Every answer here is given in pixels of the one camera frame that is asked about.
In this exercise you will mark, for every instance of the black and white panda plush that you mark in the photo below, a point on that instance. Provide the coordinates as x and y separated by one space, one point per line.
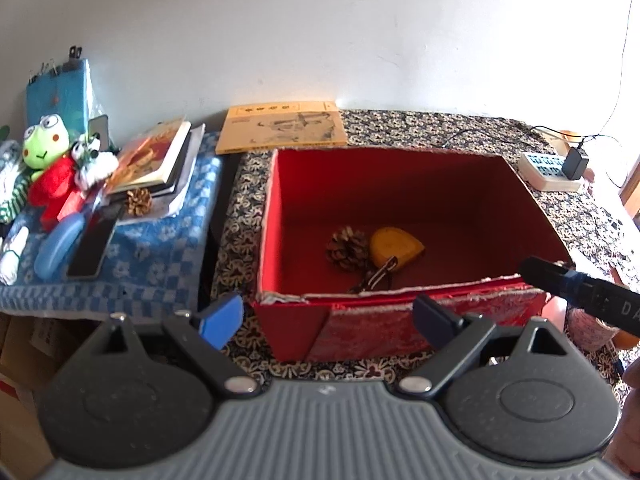
95 162

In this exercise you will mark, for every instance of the green frog plush toy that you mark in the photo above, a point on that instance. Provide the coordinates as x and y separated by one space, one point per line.
45 142

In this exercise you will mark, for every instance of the floral patterned tablecloth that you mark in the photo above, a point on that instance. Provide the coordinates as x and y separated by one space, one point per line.
425 127

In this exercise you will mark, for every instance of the yellow tape measure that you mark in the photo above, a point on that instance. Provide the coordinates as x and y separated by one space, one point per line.
395 245

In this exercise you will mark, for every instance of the blue box with binder clips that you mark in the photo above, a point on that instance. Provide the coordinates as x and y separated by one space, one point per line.
57 90

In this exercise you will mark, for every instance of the red patterned cardboard box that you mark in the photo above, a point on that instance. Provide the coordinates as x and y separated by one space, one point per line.
380 195

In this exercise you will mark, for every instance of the blue checkered cloth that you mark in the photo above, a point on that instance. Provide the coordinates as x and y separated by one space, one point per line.
150 255

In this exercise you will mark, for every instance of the orange covered book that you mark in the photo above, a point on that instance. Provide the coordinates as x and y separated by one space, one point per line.
150 155

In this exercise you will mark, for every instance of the green striped plush toy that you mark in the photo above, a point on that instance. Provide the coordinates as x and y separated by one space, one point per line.
15 195

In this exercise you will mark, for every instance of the blue glasses case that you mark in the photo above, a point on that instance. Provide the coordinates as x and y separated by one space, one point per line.
57 247

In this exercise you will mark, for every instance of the yellow booklet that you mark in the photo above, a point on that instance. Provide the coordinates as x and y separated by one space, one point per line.
280 127

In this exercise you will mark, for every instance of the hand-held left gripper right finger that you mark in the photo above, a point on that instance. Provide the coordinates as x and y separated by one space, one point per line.
435 317

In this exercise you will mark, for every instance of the small brown pine cone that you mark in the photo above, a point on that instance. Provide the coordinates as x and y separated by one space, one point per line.
138 201

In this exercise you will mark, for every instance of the large brown pine cone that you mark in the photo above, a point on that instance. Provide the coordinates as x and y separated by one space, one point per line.
347 249

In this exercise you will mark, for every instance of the stack of papers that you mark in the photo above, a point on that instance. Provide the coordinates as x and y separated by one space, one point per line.
192 160

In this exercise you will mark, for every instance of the white plush toy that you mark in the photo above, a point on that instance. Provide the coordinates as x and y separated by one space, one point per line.
12 260

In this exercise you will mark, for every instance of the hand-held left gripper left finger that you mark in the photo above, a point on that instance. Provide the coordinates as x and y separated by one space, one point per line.
222 317

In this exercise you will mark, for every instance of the brown cardboard box with label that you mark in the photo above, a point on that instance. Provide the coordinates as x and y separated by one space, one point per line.
45 340

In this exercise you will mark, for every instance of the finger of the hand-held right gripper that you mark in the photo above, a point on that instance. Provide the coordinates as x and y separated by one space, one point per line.
545 272

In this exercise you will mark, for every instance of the white power strip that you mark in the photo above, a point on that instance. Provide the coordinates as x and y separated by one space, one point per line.
542 167

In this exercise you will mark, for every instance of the black phone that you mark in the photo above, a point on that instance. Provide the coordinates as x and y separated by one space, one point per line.
92 245

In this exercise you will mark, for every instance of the small grey card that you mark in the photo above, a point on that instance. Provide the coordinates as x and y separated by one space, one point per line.
99 132

